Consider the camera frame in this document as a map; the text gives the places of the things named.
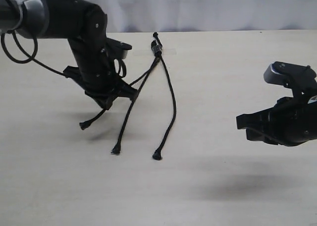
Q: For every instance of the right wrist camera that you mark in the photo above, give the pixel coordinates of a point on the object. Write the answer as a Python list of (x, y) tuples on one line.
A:
[(291, 76)]

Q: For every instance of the white backdrop curtain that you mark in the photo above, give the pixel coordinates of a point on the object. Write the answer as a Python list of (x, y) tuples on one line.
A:
[(208, 15)]

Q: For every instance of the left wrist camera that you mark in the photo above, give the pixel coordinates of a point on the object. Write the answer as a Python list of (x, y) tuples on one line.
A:
[(117, 49)]

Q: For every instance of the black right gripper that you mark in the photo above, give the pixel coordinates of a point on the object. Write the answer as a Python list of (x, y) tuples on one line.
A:
[(292, 121)]

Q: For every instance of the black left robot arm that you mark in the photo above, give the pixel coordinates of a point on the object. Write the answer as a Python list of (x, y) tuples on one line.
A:
[(55, 19)]

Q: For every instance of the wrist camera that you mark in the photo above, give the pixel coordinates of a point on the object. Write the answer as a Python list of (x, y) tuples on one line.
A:
[(291, 76), (117, 49)]

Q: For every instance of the clear tape strip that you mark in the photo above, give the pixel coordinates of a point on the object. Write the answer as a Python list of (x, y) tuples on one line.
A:
[(143, 53)]

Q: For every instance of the black rope strand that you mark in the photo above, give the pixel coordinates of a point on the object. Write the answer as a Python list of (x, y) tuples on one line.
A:
[(130, 91), (157, 50), (117, 148)]

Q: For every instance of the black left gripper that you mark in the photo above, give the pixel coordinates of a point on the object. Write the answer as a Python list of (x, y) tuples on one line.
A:
[(96, 72)]

